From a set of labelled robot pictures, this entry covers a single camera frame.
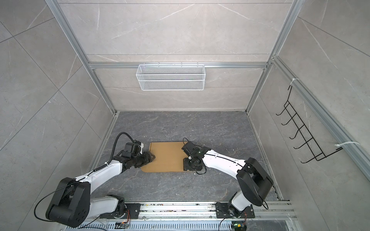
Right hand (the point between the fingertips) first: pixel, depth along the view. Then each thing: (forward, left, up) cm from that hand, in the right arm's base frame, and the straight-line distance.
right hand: (188, 167), depth 85 cm
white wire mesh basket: (+56, +12, +26) cm, 63 cm away
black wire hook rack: (-6, -55, +27) cm, 62 cm away
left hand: (+8, +22, +1) cm, 23 cm away
